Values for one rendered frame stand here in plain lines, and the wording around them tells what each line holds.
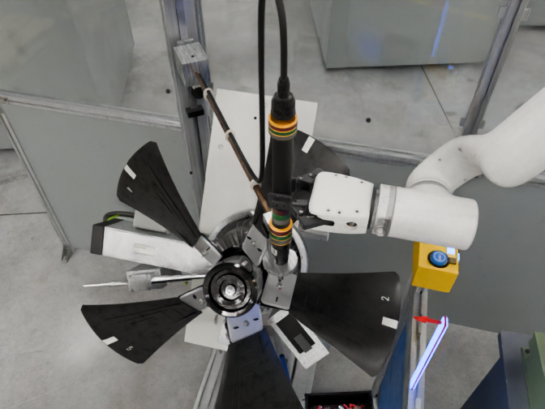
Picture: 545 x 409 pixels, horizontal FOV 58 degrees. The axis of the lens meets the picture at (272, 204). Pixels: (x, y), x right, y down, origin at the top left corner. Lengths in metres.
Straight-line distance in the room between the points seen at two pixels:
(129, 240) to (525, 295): 1.60
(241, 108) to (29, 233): 1.94
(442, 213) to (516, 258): 1.28
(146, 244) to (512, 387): 0.95
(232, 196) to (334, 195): 0.52
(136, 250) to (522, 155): 0.90
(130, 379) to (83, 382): 0.20
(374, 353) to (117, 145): 1.32
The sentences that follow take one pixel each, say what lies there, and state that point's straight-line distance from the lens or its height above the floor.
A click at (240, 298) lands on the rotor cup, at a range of 1.04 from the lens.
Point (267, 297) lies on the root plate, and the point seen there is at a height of 1.19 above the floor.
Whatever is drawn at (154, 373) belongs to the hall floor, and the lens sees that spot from 2.35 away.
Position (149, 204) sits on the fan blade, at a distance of 1.15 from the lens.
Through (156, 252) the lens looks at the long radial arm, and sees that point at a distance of 1.26.
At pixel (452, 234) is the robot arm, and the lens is 0.82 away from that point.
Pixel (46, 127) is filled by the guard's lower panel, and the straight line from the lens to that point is 2.15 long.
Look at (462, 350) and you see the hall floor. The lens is 2.49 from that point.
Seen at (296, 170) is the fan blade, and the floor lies 1.40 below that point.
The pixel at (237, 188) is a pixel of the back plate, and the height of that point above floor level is 1.18.
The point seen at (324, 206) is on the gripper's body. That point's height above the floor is 1.51.
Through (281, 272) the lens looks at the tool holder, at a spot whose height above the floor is 1.30.
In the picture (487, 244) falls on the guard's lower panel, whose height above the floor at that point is 0.64.
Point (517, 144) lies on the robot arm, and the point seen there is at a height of 1.66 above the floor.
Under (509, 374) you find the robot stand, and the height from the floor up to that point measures 0.93.
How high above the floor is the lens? 2.10
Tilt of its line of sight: 48 degrees down
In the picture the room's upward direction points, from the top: straight up
